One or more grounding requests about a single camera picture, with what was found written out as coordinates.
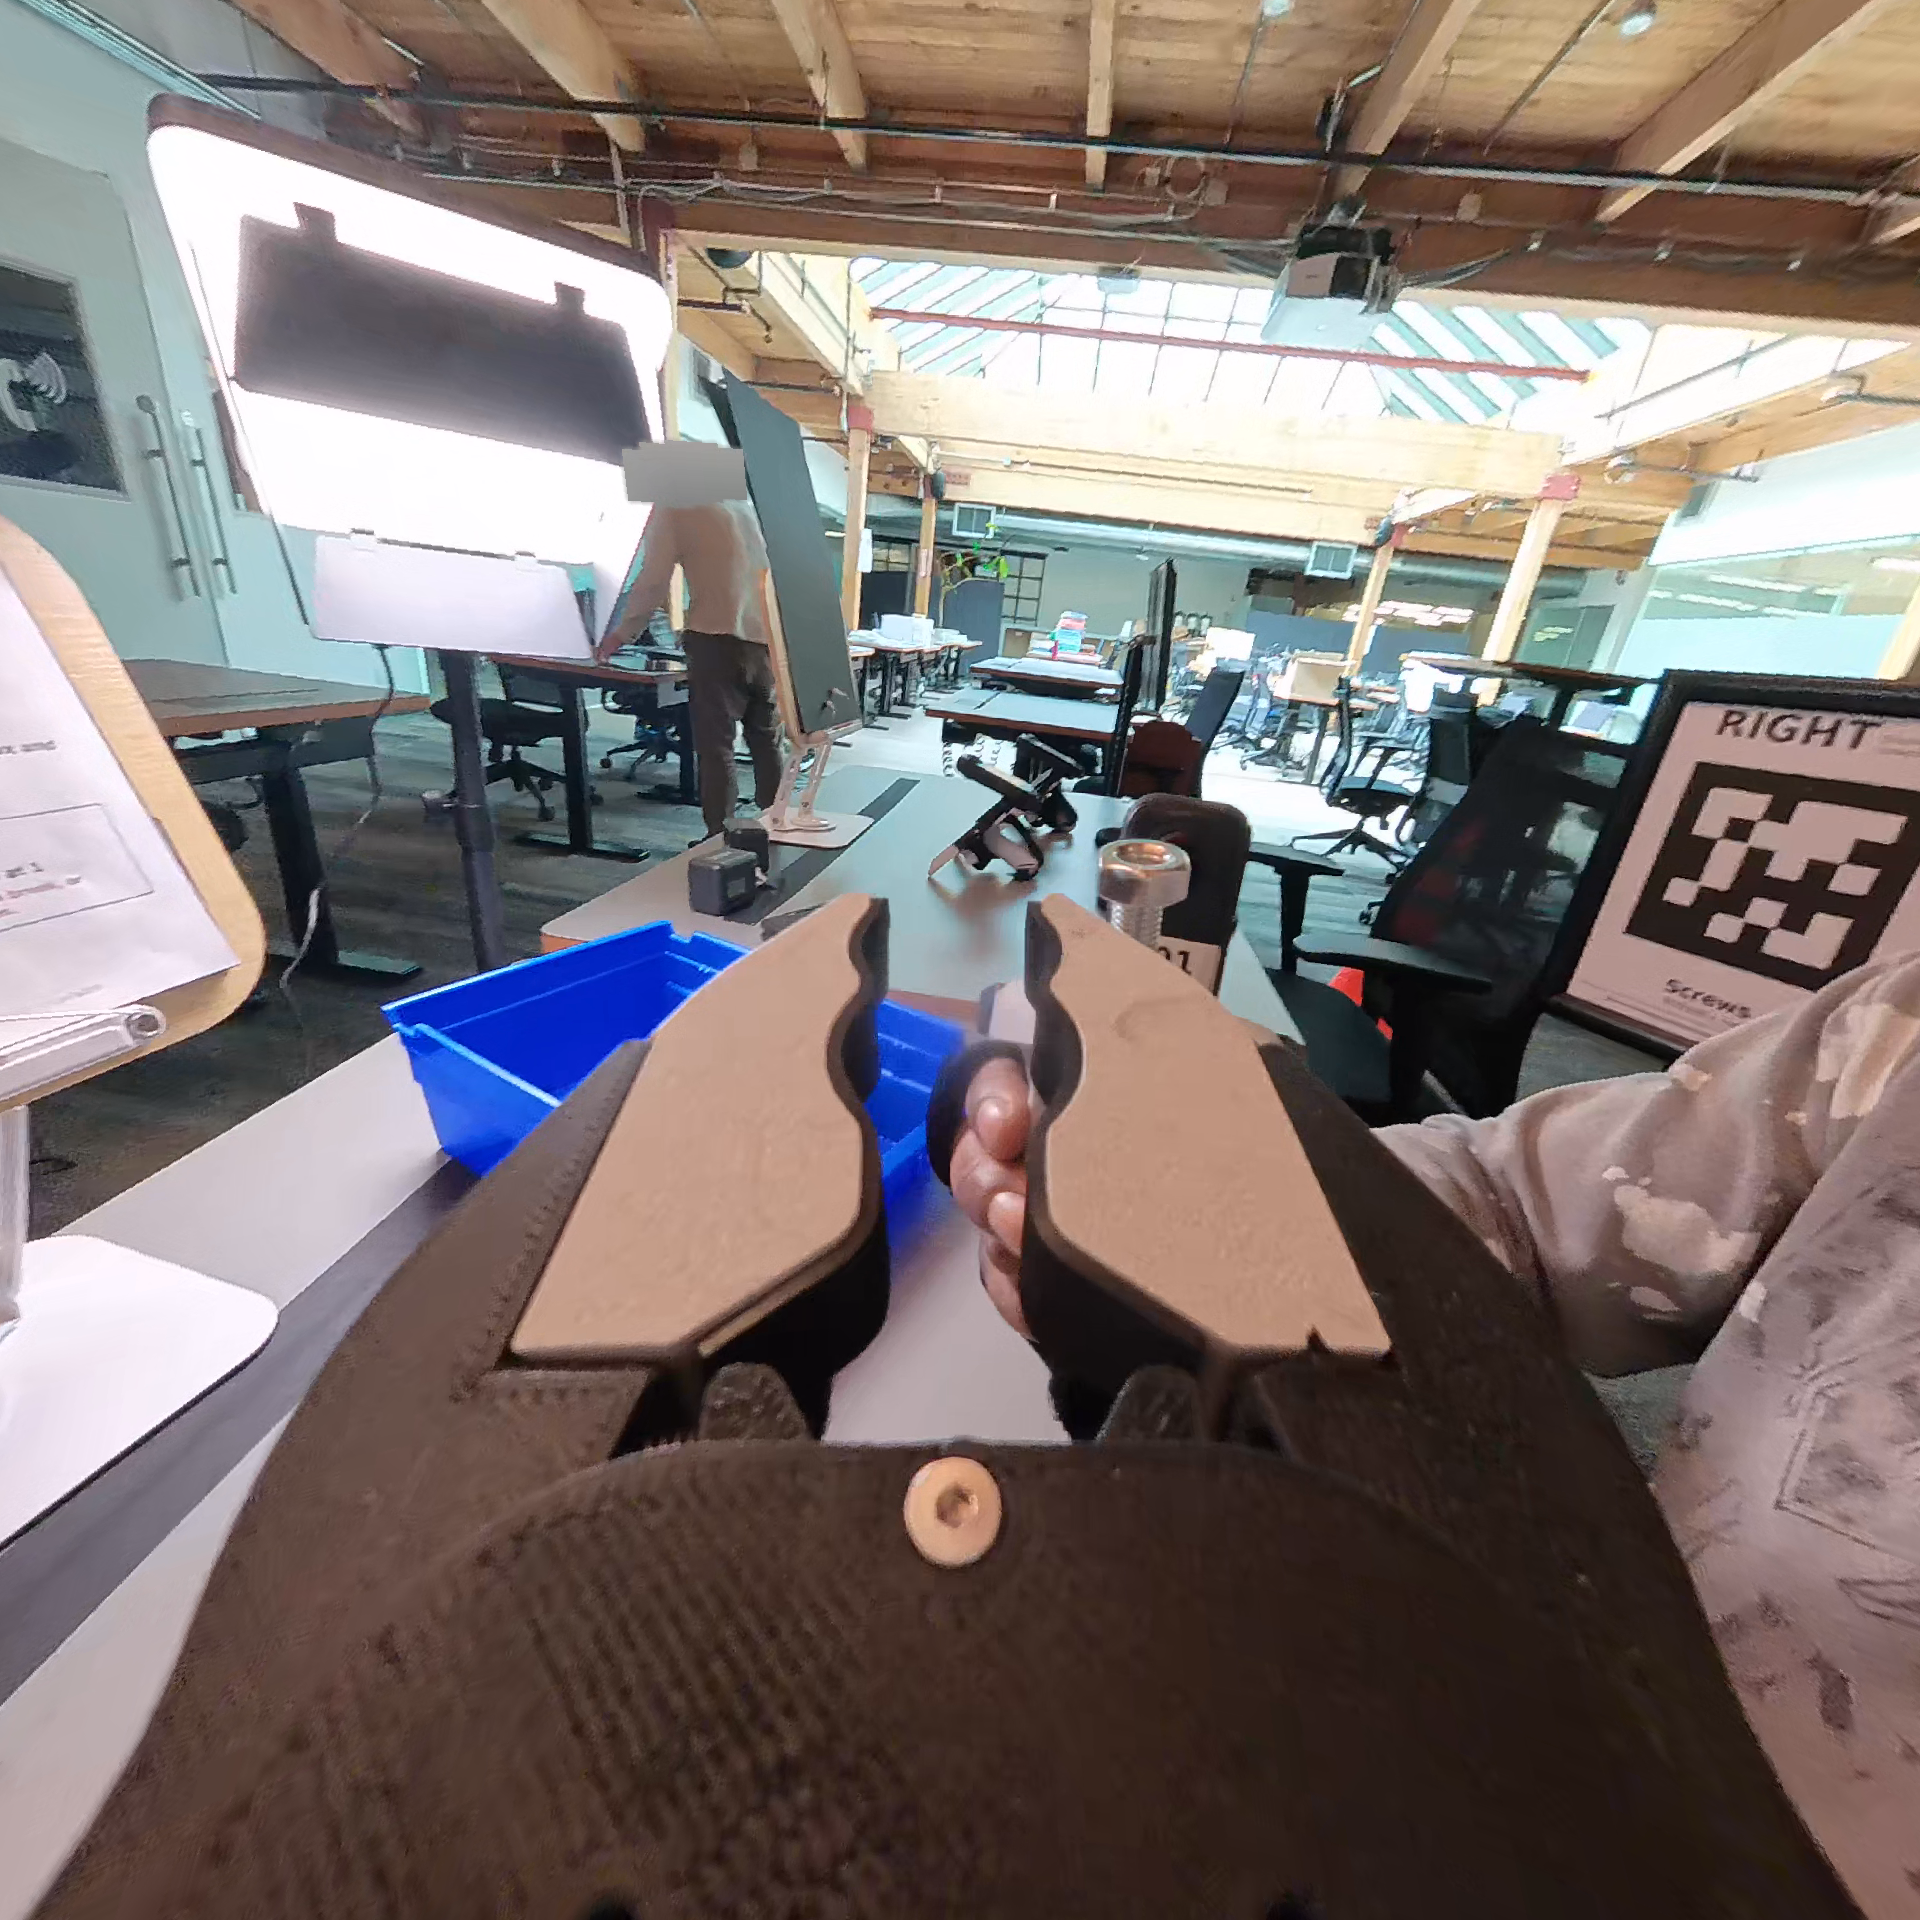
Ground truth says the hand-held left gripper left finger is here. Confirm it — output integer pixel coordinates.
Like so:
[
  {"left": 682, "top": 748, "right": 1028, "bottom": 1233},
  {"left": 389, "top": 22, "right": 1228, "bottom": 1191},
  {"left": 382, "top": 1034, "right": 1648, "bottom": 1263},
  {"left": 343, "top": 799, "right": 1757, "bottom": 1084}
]
[{"left": 510, "top": 894, "right": 893, "bottom": 1421}]

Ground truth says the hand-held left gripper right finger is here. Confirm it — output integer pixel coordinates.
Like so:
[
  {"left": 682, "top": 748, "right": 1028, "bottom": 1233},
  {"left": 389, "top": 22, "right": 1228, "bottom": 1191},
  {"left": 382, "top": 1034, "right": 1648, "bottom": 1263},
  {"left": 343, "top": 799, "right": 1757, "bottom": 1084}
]
[{"left": 1024, "top": 894, "right": 1394, "bottom": 1428}]

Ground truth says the silver hex bolt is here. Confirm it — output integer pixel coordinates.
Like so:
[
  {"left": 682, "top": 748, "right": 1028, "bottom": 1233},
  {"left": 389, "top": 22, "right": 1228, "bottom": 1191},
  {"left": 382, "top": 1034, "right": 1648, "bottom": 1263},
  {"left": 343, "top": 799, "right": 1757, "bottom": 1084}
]
[{"left": 1094, "top": 841, "right": 1195, "bottom": 944}]

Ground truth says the blue storage bin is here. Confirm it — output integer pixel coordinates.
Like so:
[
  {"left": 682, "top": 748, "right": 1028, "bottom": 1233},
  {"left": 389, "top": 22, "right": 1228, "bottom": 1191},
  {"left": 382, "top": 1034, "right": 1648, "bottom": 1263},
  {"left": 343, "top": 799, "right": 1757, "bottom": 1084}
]
[{"left": 382, "top": 923, "right": 970, "bottom": 1249}]

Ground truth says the person's right forearm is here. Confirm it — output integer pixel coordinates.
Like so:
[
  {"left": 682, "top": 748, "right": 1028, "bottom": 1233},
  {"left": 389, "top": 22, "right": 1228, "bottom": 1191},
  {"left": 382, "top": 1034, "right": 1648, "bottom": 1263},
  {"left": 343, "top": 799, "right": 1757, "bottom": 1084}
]
[{"left": 1373, "top": 961, "right": 1920, "bottom": 1375}]

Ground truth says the person's right hand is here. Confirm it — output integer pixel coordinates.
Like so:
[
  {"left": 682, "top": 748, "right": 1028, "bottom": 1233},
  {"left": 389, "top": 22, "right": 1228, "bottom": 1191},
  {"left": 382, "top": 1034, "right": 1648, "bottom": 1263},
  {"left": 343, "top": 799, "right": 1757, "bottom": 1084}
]
[{"left": 949, "top": 1057, "right": 1039, "bottom": 1345}]

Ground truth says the black folding holder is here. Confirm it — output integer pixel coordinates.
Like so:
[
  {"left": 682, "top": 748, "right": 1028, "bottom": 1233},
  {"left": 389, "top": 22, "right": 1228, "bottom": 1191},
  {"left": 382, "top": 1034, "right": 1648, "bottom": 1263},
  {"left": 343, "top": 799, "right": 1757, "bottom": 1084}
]
[{"left": 930, "top": 754, "right": 1082, "bottom": 880}]

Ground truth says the black office chair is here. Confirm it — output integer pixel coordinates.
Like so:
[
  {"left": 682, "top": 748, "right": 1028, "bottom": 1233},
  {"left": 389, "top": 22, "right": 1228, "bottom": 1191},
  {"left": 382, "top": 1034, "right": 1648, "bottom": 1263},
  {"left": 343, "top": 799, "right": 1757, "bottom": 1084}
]
[{"left": 1252, "top": 721, "right": 1622, "bottom": 1120}]

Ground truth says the black cube device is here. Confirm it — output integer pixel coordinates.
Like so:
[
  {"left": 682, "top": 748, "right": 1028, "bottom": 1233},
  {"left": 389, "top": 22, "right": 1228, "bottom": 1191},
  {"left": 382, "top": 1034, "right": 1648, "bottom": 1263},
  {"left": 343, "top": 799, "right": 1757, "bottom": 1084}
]
[{"left": 686, "top": 817, "right": 774, "bottom": 914}]

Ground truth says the framed marker poster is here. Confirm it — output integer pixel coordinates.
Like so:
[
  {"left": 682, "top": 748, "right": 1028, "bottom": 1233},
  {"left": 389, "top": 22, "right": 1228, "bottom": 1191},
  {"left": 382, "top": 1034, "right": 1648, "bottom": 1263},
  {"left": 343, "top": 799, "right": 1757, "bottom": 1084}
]
[{"left": 1553, "top": 671, "right": 1920, "bottom": 1061}]

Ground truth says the black light stand pole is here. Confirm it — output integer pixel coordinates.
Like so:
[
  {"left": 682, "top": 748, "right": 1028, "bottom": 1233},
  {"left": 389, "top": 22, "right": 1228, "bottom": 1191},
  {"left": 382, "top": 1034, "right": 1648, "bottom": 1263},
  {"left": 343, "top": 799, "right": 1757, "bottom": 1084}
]
[{"left": 427, "top": 649, "right": 513, "bottom": 970}]

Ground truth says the office desk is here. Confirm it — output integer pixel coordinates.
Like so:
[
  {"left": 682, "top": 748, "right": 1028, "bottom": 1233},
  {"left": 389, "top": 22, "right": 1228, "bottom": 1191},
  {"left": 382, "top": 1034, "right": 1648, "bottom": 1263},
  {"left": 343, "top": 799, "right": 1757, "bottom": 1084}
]
[
  {"left": 494, "top": 652, "right": 708, "bottom": 864},
  {"left": 126, "top": 661, "right": 435, "bottom": 984}
]

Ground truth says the beige panel stand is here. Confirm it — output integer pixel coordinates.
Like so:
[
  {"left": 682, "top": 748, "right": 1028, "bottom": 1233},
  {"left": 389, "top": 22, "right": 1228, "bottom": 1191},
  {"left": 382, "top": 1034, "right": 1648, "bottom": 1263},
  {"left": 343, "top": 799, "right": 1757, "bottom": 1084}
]
[{"left": 0, "top": 517, "right": 271, "bottom": 1292}]

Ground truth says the black panel wooden stand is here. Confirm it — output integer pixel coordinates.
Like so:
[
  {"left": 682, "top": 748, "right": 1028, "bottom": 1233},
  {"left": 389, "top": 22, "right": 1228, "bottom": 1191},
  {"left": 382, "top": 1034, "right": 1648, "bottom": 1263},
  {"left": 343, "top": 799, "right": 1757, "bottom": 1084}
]
[{"left": 724, "top": 375, "right": 880, "bottom": 850}]

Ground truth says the white stand base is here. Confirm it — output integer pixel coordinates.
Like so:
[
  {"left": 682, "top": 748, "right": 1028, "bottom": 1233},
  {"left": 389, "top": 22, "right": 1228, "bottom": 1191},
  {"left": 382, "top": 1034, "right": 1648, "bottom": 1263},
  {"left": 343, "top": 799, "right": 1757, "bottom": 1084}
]
[{"left": 0, "top": 1234, "right": 281, "bottom": 1548}]

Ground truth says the ceiling projector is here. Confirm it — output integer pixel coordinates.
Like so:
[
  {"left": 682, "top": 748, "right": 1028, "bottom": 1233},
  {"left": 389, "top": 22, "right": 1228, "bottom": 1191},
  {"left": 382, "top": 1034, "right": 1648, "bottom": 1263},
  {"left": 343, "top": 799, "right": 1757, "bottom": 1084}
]
[{"left": 1265, "top": 222, "right": 1399, "bottom": 349}]

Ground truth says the printed instruction sheet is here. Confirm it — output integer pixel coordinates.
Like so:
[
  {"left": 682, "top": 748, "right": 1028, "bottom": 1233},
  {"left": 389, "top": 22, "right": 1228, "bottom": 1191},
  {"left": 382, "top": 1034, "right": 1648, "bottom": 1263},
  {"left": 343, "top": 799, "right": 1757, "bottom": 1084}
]
[{"left": 0, "top": 571, "right": 243, "bottom": 1023}]

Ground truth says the bright studio light panel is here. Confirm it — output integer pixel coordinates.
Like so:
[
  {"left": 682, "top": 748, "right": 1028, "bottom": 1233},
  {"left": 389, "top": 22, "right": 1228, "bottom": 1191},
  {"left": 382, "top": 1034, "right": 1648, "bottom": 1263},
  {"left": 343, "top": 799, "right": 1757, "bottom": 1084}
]
[{"left": 144, "top": 97, "right": 678, "bottom": 663}]

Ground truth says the grey phone sign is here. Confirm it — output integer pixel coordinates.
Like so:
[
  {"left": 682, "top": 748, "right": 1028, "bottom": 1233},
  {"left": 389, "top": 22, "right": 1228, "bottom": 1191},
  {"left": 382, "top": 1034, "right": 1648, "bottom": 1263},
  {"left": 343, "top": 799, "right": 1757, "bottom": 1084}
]
[{"left": 0, "top": 262, "right": 131, "bottom": 501}]

